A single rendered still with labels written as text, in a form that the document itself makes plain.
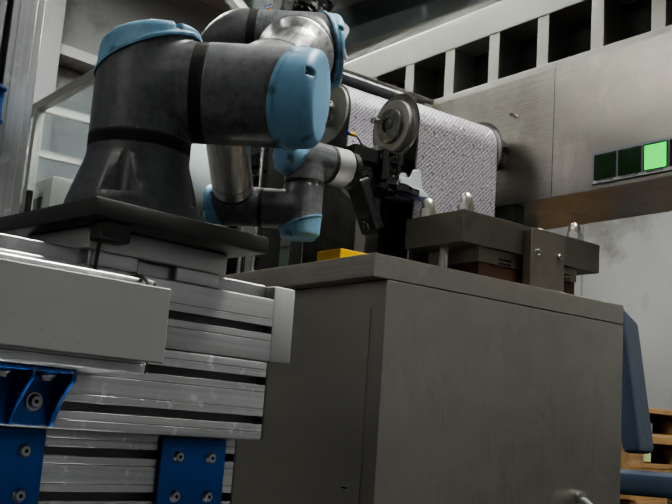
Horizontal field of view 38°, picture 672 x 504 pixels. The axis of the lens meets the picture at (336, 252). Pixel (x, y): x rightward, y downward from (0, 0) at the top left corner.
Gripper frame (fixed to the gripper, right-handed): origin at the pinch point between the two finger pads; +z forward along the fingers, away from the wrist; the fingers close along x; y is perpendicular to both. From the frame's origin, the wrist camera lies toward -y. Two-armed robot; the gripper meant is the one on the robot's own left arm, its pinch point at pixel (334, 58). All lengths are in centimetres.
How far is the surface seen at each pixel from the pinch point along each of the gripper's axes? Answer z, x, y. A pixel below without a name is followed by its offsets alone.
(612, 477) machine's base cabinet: 89, -34, -31
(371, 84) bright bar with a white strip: 16.6, 21.4, 23.0
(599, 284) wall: 384, 351, 392
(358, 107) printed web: 16.2, 15.4, 10.7
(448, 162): 31.3, -8.5, 2.6
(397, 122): 17.8, -5.2, -0.1
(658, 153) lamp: 48, -45, 17
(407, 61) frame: 23, 33, 48
